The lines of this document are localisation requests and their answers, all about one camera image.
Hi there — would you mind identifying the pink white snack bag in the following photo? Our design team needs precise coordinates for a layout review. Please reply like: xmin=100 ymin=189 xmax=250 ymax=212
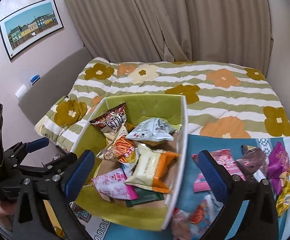
xmin=91 ymin=168 xmax=139 ymax=202

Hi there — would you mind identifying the dark red Tatre chips bag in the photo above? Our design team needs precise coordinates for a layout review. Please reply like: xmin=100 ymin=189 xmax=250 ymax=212
xmin=89 ymin=102 xmax=126 ymax=133

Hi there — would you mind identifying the dark green snack packet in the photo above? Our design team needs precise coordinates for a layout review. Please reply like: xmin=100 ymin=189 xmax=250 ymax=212
xmin=125 ymin=187 xmax=164 ymax=207

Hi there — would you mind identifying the cream orange cake packet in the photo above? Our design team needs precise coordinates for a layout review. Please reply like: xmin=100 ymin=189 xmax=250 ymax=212
xmin=124 ymin=144 xmax=179 ymax=194

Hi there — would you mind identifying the left hand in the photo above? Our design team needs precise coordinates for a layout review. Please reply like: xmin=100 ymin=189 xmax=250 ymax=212
xmin=0 ymin=201 xmax=16 ymax=231

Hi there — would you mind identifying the yellow snack bag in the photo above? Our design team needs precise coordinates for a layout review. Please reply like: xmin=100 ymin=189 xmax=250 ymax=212
xmin=276 ymin=178 xmax=290 ymax=217

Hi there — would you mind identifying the grey headboard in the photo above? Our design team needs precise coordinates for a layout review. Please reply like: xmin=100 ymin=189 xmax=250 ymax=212
xmin=18 ymin=47 xmax=92 ymax=125

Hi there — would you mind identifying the purple bread snack bag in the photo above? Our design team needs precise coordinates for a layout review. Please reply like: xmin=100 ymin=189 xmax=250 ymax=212
xmin=267 ymin=142 xmax=290 ymax=195

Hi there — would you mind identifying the brown chocolate snack bag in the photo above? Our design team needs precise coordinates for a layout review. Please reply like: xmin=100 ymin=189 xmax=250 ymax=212
xmin=236 ymin=145 xmax=269 ymax=182

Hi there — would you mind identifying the orange striped snack bag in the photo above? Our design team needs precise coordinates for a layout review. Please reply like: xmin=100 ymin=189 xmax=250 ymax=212
xmin=97 ymin=126 xmax=137 ymax=164

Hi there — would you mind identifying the red white snack bag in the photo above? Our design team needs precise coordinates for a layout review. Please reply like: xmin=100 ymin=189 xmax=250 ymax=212
xmin=170 ymin=194 xmax=223 ymax=240

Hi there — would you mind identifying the pink wafer snack bag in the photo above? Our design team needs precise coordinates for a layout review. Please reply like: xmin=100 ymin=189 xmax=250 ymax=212
xmin=192 ymin=148 xmax=247 ymax=193

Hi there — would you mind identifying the blue patterned mat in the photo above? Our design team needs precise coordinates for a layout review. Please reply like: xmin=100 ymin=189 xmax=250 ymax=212
xmin=69 ymin=133 xmax=290 ymax=240

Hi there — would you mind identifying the green storage box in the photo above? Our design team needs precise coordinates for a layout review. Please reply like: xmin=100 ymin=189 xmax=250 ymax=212
xmin=72 ymin=94 xmax=188 ymax=231

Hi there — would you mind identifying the silver snack bag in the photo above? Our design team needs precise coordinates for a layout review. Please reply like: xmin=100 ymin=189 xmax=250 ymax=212
xmin=126 ymin=118 xmax=176 ymax=146

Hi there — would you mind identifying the floral striped quilt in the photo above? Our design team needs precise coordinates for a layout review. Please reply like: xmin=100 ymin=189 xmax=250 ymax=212
xmin=35 ymin=57 xmax=290 ymax=152

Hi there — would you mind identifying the framed houses picture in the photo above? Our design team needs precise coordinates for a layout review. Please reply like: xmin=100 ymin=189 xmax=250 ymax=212
xmin=0 ymin=0 xmax=63 ymax=60

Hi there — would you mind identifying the beige curtain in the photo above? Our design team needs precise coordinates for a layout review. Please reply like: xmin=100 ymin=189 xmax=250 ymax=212
xmin=65 ymin=0 xmax=272 ymax=74

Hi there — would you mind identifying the white wall switch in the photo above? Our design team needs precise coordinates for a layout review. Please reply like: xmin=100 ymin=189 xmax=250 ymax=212
xmin=15 ymin=84 xmax=27 ymax=100

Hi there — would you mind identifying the blue white wall device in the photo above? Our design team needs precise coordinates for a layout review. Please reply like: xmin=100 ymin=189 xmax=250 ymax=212
xmin=29 ymin=74 xmax=40 ymax=87

